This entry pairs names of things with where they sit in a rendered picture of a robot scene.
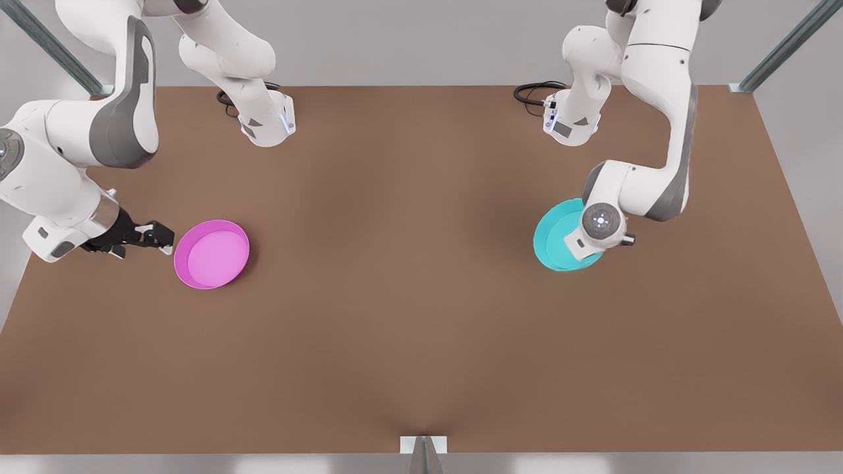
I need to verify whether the pink plate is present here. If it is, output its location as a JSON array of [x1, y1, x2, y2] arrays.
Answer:
[[174, 219, 251, 290]]

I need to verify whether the blue plate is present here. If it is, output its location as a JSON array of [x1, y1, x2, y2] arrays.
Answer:
[[533, 198, 604, 272]]

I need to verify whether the black cable loop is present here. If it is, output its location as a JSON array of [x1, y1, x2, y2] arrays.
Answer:
[[217, 81, 282, 119], [513, 81, 568, 117]]

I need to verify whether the silver frame post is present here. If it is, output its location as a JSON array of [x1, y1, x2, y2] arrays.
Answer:
[[400, 435, 449, 474], [0, 0, 114, 97], [728, 0, 843, 94]]

